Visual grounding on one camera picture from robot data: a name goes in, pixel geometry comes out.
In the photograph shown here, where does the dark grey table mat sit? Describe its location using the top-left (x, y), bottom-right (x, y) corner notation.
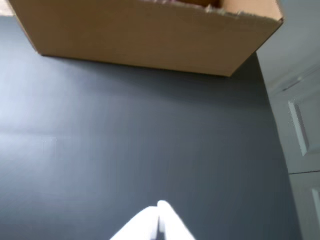
top-left (0, 14), bottom-right (305, 240)

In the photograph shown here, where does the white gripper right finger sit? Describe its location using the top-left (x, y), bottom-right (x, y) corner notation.
top-left (157, 200), bottom-right (198, 240)

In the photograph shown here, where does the brown cardboard box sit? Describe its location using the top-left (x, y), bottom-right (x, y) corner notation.
top-left (7, 0), bottom-right (286, 78)

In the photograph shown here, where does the white panelled cabinet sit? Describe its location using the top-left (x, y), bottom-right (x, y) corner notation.
top-left (256, 0), bottom-right (320, 240)

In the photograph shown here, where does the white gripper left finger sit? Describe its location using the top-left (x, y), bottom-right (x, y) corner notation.
top-left (109, 206), bottom-right (160, 240)

